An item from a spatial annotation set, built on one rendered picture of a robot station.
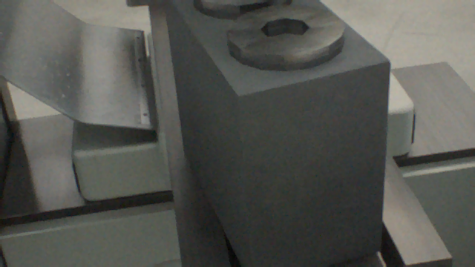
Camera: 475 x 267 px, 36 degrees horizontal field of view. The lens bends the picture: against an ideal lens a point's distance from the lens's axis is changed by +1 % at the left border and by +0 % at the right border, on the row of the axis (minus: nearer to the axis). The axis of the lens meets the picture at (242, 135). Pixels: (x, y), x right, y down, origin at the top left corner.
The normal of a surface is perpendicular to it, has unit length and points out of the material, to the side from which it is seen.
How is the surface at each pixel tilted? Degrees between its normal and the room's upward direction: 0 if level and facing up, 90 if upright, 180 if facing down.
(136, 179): 90
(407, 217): 0
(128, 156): 90
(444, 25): 0
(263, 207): 90
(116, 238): 90
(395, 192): 0
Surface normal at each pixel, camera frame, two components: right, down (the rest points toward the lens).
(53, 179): -0.07, -0.84
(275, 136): 0.33, 0.50
